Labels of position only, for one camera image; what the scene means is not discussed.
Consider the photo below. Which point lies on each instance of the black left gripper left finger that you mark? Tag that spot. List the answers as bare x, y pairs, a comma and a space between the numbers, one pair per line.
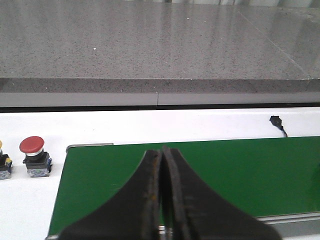
125, 207

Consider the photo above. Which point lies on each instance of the green conveyor belt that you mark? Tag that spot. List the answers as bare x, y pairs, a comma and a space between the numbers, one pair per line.
263, 177

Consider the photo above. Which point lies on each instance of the push button switch base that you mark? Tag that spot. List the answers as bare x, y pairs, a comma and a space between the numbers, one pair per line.
5, 165

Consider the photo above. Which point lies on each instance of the red mushroom push button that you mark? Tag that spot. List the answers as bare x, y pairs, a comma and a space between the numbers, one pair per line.
37, 161

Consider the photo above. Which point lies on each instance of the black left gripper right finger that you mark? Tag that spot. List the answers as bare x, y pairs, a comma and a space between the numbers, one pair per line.
193, 211

